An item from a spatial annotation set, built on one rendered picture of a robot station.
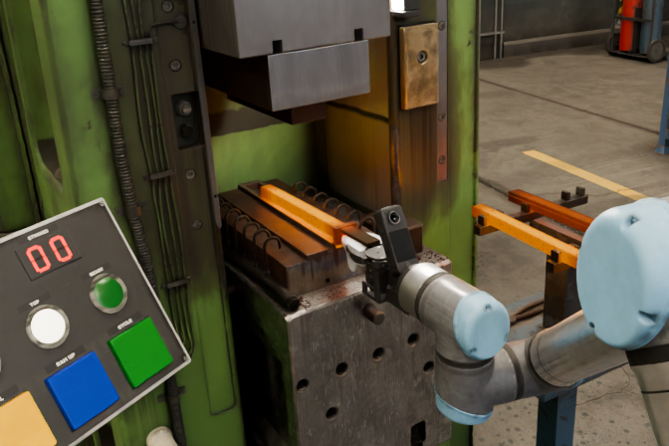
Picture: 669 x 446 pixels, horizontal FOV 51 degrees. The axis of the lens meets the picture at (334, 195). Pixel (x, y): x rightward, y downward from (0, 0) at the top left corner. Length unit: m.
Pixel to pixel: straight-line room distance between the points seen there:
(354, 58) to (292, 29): 0.14
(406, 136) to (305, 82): 0.40
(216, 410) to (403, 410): 0.39
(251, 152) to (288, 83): 0.56
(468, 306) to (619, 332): 0.46
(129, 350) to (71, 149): 0.38
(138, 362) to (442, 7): 0.95
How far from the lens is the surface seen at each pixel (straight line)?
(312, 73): 1.23
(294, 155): 1.81
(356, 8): 1.26
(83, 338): 1.03
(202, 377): 1.50
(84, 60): 1.23
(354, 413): 1.47
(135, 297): 1.08
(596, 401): 2.66
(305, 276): 1.33
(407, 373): 1.51
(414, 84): 1.51
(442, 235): 1.70
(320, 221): 1.38
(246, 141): 1.74
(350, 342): 1.38
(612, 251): 0.62
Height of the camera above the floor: 1.56
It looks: 21 degrees down
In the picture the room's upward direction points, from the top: 3 degrees counter-clockwise
